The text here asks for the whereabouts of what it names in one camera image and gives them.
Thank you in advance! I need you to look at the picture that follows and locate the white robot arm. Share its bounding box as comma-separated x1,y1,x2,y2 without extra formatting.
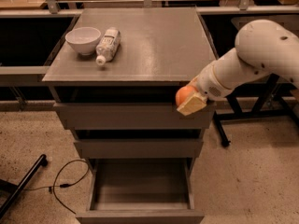
176,20,299,116

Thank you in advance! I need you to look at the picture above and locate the grey drawer cabinet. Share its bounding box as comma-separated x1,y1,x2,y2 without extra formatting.
41,7,226,161

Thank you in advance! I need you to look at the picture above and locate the grey open bottom drawer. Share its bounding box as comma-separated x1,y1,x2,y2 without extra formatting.
76,159,204,224

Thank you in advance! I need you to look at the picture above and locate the white ceramic bowl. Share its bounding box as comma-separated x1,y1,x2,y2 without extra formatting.
65,27,101,55

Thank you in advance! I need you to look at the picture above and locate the orange fruit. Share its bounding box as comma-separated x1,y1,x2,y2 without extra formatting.
176,86,197,106

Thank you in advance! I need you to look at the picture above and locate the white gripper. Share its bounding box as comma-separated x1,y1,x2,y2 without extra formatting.
177,63,233,116

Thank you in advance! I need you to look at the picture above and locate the grey middle drawer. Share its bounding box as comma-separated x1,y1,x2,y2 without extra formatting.
74,139,203,159

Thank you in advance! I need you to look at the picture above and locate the grey chair seat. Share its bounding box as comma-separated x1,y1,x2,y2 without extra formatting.
231,14,299,33

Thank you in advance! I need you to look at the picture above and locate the black stand leg left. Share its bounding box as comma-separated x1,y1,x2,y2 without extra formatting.
0,154,48,219

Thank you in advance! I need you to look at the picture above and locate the clear plastic water bottle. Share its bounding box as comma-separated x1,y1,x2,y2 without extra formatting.
96,27,121,66

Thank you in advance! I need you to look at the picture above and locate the black table frame right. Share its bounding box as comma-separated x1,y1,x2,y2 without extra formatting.
213,75,299,147

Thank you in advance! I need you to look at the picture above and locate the grey top drawer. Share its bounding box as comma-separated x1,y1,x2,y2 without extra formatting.
54,103,215,130

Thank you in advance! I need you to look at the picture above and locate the metal railing frame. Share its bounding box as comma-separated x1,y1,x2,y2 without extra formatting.
0,0,299,112

